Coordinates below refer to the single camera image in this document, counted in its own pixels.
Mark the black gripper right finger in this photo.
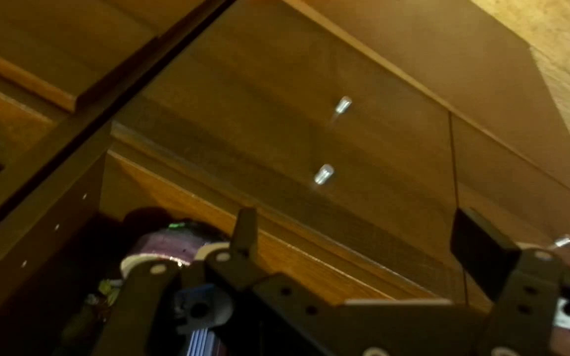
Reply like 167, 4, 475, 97
450, 206, 570, 356

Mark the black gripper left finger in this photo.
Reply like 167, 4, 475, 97
93, 204, 392, 356

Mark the brown wooden shelf cabinet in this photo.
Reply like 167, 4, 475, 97
0, 0, 570, 356

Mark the silver cabinet knob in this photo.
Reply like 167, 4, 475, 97
313, 162, 337, 190
331, 95, 355, 121
548, 233, 570, 253

